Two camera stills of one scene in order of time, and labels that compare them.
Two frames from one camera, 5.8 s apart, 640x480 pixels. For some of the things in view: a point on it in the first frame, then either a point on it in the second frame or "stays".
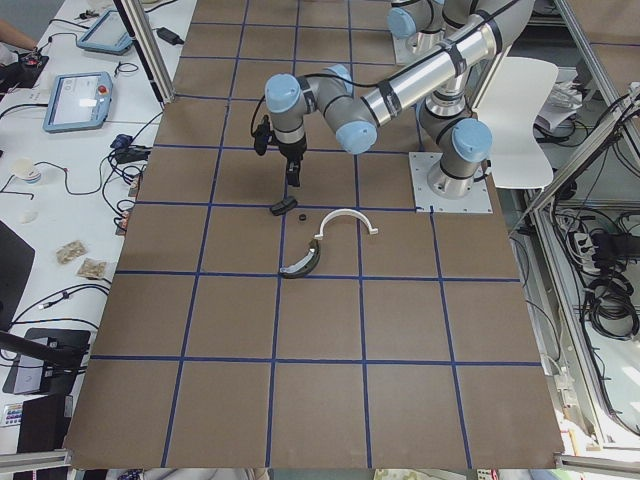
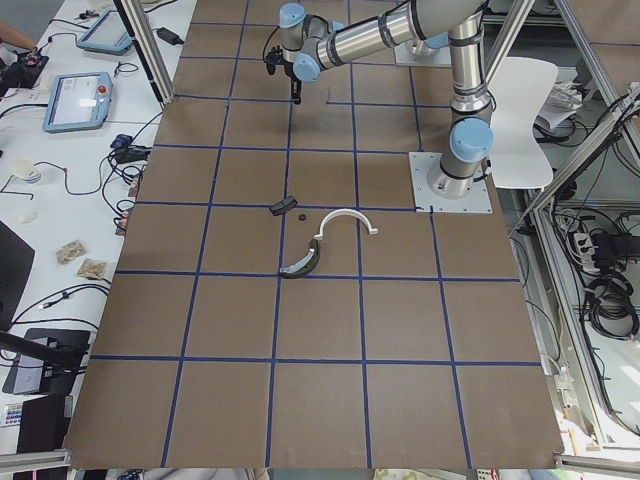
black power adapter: x=169 y=36 stays
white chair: x=512 y=99 stays
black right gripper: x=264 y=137 -> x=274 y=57
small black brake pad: x=287 y=204 stays
